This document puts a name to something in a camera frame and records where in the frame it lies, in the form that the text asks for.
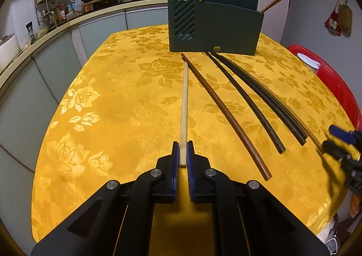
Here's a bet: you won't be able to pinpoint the red hanging decoration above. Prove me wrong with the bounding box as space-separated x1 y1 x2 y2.
325 0 353 38

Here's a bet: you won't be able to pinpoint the dark brown chopstick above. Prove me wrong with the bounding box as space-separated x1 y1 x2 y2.
212 52 307 147

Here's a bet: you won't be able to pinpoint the person's hand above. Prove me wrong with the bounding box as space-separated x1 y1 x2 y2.
349 193 361 218

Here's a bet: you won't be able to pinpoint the lower kitchen cabinets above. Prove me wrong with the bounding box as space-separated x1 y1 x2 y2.
1 0 167 255

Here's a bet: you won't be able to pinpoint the reddish brown chopstick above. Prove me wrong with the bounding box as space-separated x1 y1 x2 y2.
181 53 272 181

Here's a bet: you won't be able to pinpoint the white lidded container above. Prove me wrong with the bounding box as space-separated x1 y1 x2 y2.
297 53 321 74

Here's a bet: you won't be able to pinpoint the light wooden chopstick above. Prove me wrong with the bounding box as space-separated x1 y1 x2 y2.
296 119 325 155

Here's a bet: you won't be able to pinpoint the metal spice rack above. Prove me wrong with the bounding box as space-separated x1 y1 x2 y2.
34 0 71 30

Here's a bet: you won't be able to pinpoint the dark long chopstick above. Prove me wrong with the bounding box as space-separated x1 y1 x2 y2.
205 52 286 154

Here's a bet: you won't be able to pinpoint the yellow floral tablecloth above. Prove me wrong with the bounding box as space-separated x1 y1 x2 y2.
31 25 353 241

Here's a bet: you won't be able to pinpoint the dark green utensil holder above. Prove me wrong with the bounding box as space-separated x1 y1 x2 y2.
167 0 264 55

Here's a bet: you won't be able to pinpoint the red plastic stool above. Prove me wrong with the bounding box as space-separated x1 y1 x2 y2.
288 44 361 130

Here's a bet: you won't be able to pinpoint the light bamboo chopstick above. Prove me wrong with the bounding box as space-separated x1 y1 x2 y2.
179 62 188 167

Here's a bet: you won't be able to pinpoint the white rice cooker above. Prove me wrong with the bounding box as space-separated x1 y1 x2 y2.
0 33 20 72

